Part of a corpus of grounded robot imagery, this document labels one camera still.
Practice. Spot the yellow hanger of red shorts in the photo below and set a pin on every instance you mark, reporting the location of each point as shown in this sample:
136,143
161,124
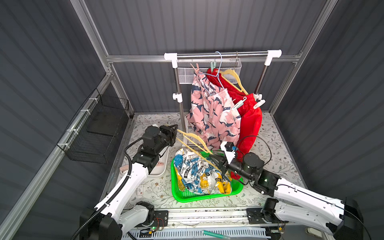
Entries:
227,83

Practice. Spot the pink navy patterned shorts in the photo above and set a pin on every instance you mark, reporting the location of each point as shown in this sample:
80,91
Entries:
212,114

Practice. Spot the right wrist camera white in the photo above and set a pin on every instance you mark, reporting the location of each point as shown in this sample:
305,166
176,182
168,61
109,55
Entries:
229,150

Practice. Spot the green marker pen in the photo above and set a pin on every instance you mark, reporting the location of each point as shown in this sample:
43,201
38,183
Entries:
216,235

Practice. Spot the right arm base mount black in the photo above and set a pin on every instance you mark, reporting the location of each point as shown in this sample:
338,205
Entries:
261,216

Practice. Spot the light blue wire hanger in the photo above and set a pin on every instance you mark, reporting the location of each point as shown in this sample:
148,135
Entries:
217,76

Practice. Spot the black wire wall basket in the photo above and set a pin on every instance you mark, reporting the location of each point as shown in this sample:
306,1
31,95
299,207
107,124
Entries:
95,137

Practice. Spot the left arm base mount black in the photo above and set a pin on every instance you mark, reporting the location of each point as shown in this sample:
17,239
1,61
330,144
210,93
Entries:
156,219

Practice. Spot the white plastic tray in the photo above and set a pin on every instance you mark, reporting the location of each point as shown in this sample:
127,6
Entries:
161,166

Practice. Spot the blue yellow white printed shorts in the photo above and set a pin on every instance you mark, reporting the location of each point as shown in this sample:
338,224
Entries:
198,177

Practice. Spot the green clothespin on rack top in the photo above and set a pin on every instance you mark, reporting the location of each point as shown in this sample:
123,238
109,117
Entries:
212,66

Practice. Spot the white wire mesh basket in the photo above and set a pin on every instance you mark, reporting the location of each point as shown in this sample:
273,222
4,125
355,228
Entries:
186,68

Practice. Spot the green plastic basket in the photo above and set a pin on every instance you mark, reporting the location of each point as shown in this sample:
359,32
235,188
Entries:
186,197

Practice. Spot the white clothespin on red shorts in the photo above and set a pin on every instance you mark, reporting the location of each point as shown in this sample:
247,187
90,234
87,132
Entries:
259,104

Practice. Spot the light green clothespin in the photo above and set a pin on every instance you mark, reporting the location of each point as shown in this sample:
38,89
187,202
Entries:
239,104

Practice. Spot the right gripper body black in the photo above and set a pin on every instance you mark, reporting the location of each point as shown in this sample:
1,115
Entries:
223,160

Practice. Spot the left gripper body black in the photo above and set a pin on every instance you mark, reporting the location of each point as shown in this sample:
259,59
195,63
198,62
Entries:
173,134

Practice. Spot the red shorts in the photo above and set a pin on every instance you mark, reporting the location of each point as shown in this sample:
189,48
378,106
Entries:
251,120

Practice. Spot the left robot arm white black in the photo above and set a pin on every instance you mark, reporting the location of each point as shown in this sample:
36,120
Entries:
108,220

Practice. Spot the pink clothespin by tray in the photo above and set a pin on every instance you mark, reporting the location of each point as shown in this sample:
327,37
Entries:
124,169

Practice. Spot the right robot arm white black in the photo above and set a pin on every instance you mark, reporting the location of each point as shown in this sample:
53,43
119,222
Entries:
288,202

